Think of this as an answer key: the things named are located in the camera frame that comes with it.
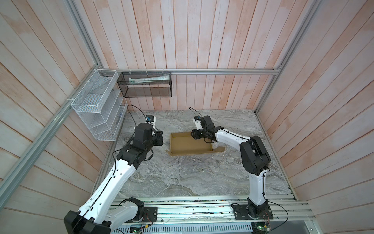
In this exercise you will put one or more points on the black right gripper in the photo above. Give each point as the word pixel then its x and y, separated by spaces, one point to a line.
pixel 195 135

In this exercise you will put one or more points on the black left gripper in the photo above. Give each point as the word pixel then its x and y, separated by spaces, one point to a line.
pixel 158 135

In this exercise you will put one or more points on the brown cardboard box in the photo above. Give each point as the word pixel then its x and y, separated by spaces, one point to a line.
pixel 183 144

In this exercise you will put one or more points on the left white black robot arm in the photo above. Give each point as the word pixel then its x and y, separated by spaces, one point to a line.
pixel 95 216

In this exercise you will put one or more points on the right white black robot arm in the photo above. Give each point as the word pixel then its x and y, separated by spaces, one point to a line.
pixel 254 155

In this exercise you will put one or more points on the white paper in black basket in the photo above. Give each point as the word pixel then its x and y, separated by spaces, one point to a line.
pixel 142 79

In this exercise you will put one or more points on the left green circuit board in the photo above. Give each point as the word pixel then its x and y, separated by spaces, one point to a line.
pixel 136 230

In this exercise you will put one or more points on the green circuit board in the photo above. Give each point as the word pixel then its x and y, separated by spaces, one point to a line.
pixel 136 230
pixel 259 229

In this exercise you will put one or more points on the right green circuit board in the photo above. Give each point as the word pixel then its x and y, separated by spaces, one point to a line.
pixel 259 229

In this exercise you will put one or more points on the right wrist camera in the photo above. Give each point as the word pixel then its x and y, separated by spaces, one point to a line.
pixel 197 121

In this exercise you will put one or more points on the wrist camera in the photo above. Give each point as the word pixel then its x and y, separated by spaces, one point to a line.
pixel 150 119
pixel 197 121

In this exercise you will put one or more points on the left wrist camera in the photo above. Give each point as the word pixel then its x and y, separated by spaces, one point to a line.
pixel 150 119

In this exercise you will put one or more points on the black wire mesh basket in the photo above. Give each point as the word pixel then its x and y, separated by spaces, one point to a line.
pixel 144 90

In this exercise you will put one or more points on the white wire mesh shelf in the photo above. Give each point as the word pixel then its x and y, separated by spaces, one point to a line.
pixel 100 105

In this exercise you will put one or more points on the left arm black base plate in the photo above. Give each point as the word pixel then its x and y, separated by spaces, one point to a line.
pixel 147 214

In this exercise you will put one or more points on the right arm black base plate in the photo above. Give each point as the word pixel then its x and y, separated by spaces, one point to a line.
pixel 252 212

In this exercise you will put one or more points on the white slotted cable duct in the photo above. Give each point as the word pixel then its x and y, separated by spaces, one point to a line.
pixel 202 228

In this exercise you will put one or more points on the aluminium mounting rail frame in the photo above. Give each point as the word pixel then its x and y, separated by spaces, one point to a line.
pixel 217 209

